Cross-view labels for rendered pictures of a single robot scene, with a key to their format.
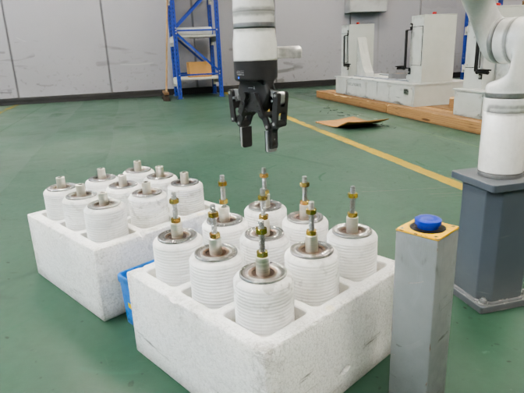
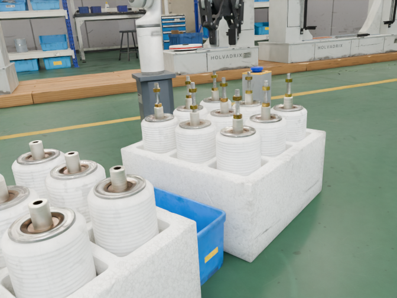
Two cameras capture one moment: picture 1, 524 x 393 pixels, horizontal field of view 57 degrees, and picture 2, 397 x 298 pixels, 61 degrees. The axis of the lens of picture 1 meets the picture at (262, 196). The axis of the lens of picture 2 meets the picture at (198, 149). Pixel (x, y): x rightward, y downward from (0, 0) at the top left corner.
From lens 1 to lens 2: 1.32 m
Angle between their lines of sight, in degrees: 90
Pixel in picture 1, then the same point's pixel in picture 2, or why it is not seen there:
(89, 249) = (188, 227)
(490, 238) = (172, 105)
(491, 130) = (156, 45)
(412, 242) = (265, 77)
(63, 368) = not seen: outside the picture
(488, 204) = (169, 87)
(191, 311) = (299, 151)
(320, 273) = not seen: hidden behind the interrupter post
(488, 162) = (158, 65)
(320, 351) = not seen: hidden behind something
